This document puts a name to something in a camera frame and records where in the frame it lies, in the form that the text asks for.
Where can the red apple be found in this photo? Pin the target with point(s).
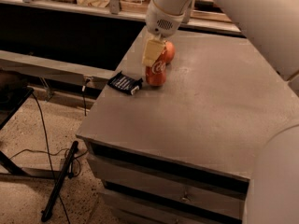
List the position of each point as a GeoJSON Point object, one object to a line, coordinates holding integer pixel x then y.
{"type": "Point", "coordinates": [170, 52]}

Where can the black bar on floor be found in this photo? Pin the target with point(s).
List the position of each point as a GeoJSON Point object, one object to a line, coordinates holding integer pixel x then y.
{"type": "Point", "coordinates": [58, 183]}

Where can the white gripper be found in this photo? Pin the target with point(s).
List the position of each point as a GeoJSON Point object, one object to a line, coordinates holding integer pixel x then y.
{"type": "Point", "coordinates": [161, 21]}

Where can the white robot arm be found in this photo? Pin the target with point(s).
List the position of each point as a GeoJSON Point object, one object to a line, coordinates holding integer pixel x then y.
{"type": "Point", "coordinates": [271, 29]}

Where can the red coke can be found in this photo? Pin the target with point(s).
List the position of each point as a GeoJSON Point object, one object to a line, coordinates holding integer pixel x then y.
{"type": "Point", "coordinates": [156, 75]}

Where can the grey drawer cabinet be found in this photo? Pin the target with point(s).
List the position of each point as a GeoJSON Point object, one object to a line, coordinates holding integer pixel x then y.
{"type": "Point", "coordinates": [216, 144]}

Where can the black side table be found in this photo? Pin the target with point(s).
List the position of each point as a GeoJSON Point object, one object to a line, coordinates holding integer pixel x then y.
{"type": "Point", "coordinates": [14, 91]}

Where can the grey metal shelf rail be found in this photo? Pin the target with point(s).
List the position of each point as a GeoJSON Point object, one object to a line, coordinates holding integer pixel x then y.
{"type": "Point", "coordinates": [71, 73]}

